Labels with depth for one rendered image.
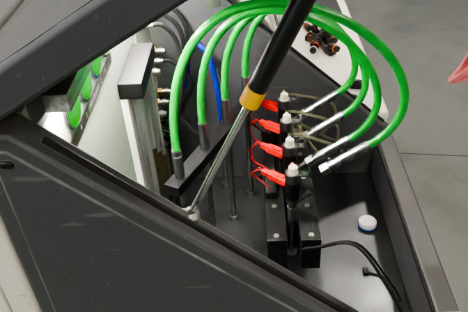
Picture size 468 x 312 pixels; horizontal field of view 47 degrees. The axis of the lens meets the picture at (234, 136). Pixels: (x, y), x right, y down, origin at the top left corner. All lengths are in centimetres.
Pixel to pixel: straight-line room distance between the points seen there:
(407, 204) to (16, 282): 76
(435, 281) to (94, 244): 63
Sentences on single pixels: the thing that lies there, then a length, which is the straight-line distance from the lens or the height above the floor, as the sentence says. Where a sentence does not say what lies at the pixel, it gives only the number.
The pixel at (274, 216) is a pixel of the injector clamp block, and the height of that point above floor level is 98.
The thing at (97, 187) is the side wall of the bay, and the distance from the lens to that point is 53.
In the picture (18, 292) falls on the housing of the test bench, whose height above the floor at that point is 124.
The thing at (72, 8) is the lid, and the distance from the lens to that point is 43.
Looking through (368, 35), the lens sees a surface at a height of 136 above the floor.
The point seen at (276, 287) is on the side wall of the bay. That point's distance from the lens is 62.
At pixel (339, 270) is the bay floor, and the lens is 116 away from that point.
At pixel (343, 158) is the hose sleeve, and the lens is 94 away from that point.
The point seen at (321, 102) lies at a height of 109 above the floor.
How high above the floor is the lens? 172
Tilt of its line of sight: 36 degrees down
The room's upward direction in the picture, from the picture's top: 4 degrees counter-clockwise
